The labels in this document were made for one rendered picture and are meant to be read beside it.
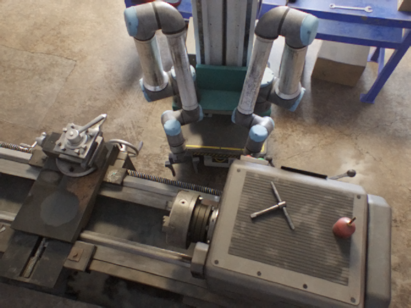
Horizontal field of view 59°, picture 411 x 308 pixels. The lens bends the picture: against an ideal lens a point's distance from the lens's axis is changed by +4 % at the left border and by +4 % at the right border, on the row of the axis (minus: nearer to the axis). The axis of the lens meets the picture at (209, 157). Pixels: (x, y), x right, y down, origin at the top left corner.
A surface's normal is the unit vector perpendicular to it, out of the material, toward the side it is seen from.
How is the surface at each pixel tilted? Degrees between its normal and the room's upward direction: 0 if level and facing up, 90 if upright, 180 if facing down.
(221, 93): 0
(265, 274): 0
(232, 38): 90
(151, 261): 0
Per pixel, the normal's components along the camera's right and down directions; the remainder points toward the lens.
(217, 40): -0.10, 0.89
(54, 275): -0.03, -0.45
